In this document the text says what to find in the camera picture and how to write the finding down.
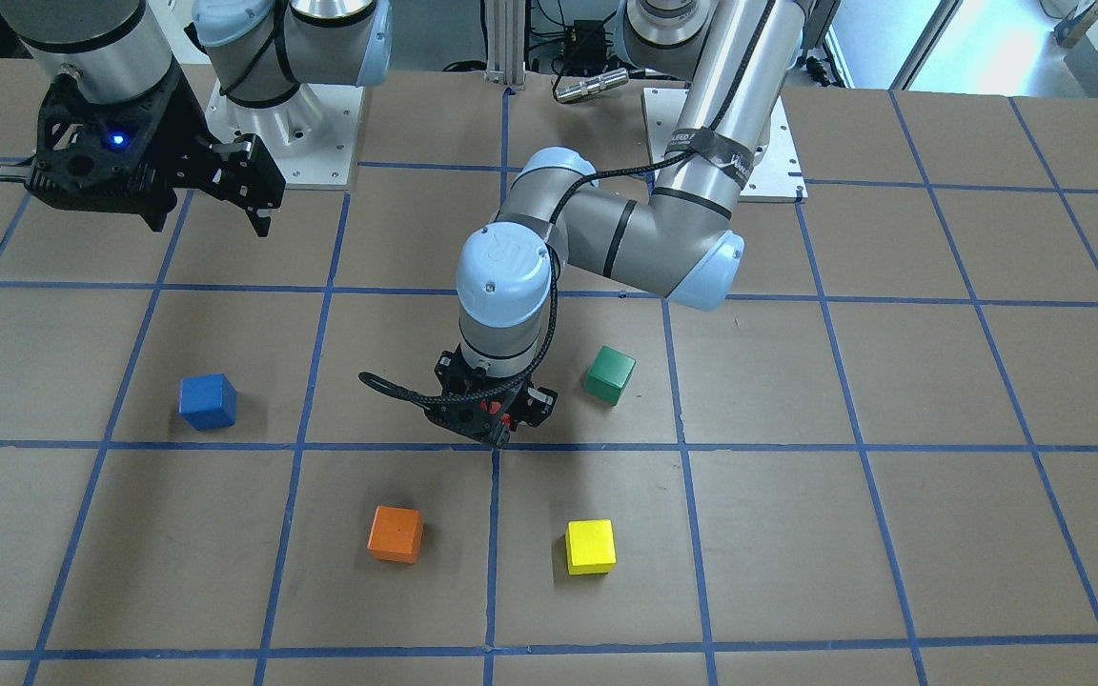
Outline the silver cylinder tool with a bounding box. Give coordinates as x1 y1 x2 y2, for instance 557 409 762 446
553 67 629 105

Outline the green wooden block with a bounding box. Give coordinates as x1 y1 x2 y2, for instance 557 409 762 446
582 346 637 407

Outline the blue wooden block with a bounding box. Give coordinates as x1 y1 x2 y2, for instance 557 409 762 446
177 373 238 431

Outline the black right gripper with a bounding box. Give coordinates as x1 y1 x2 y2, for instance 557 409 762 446
0 72 285 238

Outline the red wooden block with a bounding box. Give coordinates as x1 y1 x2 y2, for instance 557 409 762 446
482 400 513 430

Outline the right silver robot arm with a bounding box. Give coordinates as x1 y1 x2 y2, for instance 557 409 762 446
0 1 392 237

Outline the orange wooden block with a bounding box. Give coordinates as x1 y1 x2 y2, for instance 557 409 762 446
366 505 424 564

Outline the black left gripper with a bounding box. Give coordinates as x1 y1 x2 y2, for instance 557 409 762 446
424 351 558 449

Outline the yellow wooden block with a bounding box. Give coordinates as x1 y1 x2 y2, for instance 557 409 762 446
565 518 616 575

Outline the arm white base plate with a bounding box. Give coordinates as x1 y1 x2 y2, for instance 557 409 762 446
205 85 369 191
643 88 809 203

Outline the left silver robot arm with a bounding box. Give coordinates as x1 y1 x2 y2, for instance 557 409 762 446
389 1 814 448

